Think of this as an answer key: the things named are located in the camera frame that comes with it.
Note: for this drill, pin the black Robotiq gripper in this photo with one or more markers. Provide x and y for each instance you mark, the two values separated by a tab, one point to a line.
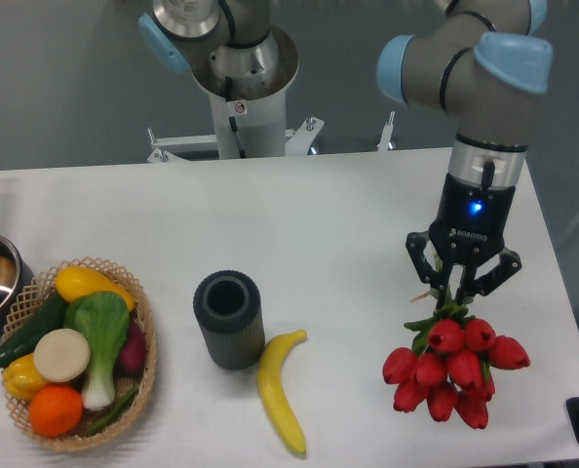
468	230

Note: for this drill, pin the green chili pepper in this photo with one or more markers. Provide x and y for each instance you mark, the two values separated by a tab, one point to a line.
113	414

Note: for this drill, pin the red tulip bouquet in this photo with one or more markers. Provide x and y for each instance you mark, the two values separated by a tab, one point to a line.
448	366

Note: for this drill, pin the white metal base frame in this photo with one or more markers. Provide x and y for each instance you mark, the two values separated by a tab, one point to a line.
300	141

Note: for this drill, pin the yellow bell pepper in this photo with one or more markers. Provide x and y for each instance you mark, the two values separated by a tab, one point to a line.
22	380

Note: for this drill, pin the woven wicker basket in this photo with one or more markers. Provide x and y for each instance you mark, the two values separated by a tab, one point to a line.
27	303

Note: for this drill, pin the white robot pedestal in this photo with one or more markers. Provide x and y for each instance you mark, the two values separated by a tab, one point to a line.
249	128

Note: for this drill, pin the yellow banana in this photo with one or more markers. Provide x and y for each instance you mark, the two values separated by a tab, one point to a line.
272	394

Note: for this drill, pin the dark grey ribbed vase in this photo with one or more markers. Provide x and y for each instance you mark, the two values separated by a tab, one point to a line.
227	307

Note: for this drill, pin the beige round disc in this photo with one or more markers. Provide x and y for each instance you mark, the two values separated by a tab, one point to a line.
61	355

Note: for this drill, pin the purple red onion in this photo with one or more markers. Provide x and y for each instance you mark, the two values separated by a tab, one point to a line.
133	354

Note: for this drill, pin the green bok choy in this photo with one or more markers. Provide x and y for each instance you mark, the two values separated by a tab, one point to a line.
103	319

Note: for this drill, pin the orange fruit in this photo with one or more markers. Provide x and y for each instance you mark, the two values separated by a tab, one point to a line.
55	410

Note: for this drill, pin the dark green cucumber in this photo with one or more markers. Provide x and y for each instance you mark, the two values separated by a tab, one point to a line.
48	318

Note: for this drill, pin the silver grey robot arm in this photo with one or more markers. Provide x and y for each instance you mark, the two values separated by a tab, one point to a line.
472	68

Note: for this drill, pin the yellow squash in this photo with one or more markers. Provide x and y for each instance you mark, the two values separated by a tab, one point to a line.
73	282

